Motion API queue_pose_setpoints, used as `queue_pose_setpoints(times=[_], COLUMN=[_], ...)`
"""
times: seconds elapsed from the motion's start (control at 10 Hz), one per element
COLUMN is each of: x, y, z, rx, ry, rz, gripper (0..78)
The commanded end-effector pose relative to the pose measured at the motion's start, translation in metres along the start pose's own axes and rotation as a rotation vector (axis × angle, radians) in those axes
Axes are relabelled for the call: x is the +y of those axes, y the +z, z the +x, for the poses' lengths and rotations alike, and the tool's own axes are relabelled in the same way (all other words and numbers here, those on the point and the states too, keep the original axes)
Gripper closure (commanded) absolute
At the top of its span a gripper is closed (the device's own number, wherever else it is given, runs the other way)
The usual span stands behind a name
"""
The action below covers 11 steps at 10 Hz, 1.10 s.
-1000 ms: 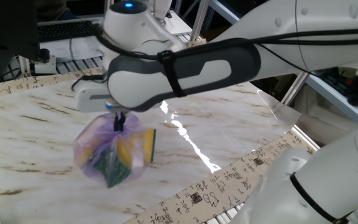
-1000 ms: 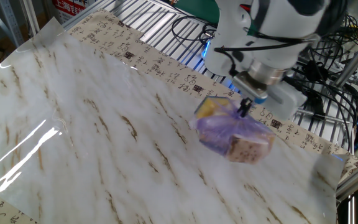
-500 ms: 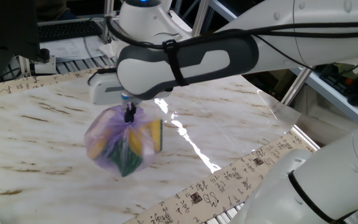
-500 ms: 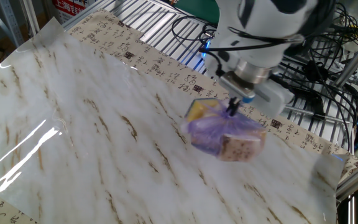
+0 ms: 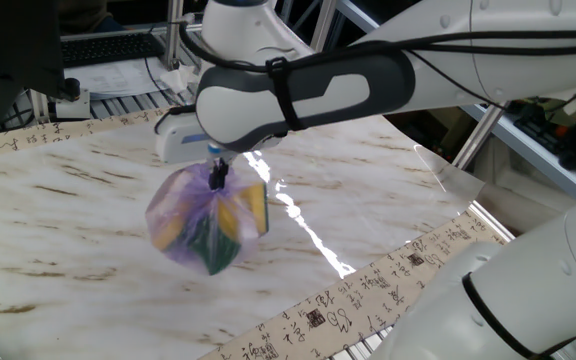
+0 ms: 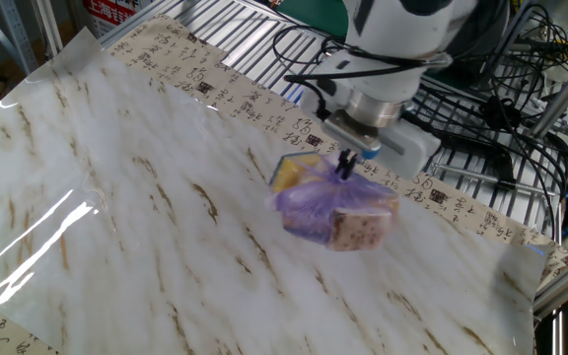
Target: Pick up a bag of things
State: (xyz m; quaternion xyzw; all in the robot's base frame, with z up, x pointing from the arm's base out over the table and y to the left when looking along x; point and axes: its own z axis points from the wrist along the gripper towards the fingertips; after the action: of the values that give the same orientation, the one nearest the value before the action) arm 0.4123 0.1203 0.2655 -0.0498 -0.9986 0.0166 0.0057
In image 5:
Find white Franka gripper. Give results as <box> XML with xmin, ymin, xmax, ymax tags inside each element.
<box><xmin>155</xmin><ymin>112</ymin><xmax>230</xmax><ymax>191</ymax></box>

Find purple plastic bag of sponges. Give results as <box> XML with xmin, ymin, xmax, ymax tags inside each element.
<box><xmin>145</xmin><ymin>162</ymin><xmax>271</xmax><ymax>277</ymax></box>

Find crumpled white tissue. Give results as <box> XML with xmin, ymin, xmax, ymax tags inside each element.
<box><xmin>160</xmin><ymin>63</ymin><xmax>202</xmax><ymax>94</ymax></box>

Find white printed paper sheets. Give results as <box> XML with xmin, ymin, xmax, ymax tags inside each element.
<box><xmin>62</xmin><ymin>55</ymin><xmax>179</xmax><ymax>101</ymax></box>

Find white box with black knob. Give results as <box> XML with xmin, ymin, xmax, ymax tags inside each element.
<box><xmin>47</xmin><ymin>77</ymin><xmax>93</xmax><ymax>121</ymax></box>

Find black keyboard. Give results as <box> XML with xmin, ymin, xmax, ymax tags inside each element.
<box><xmin>60</xmin><ymin>32</ymin><xmax>167</xmax><ymax>70</ymax></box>

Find glossy marble pattern sheet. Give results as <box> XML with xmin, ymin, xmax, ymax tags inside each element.
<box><xmin>0</xmin><ymin>82</ymin><xmax>487</xmax><ymax>360</ymax></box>

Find beige calligraphy print paper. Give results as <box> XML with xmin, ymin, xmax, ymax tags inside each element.
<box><xmin>0</xmin><ymin>62</ymin><xmax>514</xmax><ymax>360</ymax></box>

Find black computer monitor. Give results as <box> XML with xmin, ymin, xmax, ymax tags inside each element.
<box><xmin>0</xmin><ymin>0</ymin><xmax>67</xmax><ymax>129</ymax></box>

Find short aluminium profile strut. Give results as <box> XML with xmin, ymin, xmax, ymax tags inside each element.
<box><xmin>451</xmin><ymin>102</ymin><xmax>510</xmax><ymax>171</ymax></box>

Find blue grey shelf beam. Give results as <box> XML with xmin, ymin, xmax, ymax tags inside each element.
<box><xmin>460</xmin><ymin>102</ymin><xmax>576</xmax><ymax>201</ymax></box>

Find silver wrist camera blue cap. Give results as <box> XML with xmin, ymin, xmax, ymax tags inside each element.
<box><xmin>205</xmin><ymin>142</ymin><xmax>229</xmax><ymax>162</ymax></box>

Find black gripper cable with plug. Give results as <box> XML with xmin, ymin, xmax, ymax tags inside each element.
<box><xmin>142</xmin><ymin>54</ymin><xmax>198</xmax><ymax>135</ymax></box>

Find black camera cable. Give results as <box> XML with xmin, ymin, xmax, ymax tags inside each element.
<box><xmin>177</xmin><ymin>22</ymin><xmax>576</xmax><ymax>74</ymax></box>

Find upright aluminium profile post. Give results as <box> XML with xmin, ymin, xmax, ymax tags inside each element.
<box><xmin>162</xmin><ymin>0</ymin><xmax>185</xmax><ymax>70</ymax></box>

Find leaning aluminium profile post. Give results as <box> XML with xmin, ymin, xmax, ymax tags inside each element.
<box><xmin>310</xmin><ymin>0</ymin><xmax>340</xmax><ymax>51</ymax></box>

